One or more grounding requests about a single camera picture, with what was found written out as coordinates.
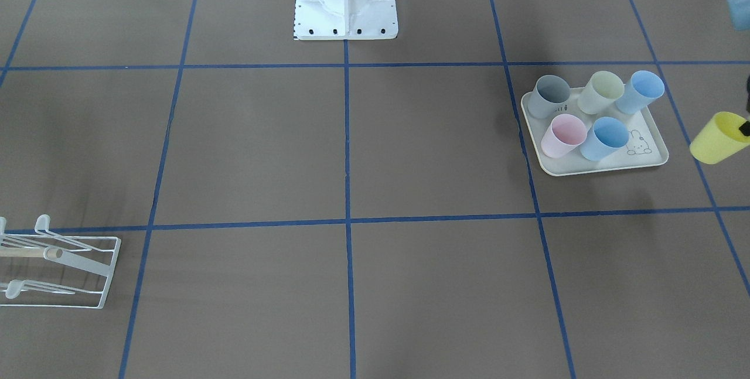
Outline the pink plastic cup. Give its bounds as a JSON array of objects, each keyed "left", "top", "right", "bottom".
[{"left": 541, "top": 113, "right": 588, "bottom": 159}]

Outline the cream plastic tray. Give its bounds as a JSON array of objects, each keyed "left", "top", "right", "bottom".
[{"left": 521, "top": 87, "right": 669, "bottom": 177}]

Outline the blue plastic cup rear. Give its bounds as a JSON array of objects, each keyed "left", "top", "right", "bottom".
[{"left": 615, "top": 70, "right": 665, "bottom": 114}]

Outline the blue plastic cup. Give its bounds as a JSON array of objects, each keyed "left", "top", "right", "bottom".
[
  {"left": 579, "top": 117, "right": 629, "bottom": 161},
  {"left": 615, "top": 70, "right": 665, "bottom": 114}
]

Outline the pale cream plastic cup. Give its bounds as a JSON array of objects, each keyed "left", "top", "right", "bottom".
[{"left": 578, "top": 70, "right": 625, "bottom": 115}]

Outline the yellow plastic cup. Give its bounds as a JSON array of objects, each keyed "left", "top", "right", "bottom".
[{"left": 690, "top": 111, "right": 749, "bottom": 165}]

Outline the blue plastic cup front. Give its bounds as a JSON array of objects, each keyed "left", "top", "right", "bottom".
[{"left": 579, "top": 117, "right": 629, "bottom": 161}]

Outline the grey plastic cup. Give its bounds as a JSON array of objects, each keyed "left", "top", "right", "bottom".
[{"left": 527, "top": 74, "right": 571, "bottom": 119}]

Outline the white wire cup rack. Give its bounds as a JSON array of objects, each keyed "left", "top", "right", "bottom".
[{"left": 2, "top": 214, "right": 122, "bottom": 309}]

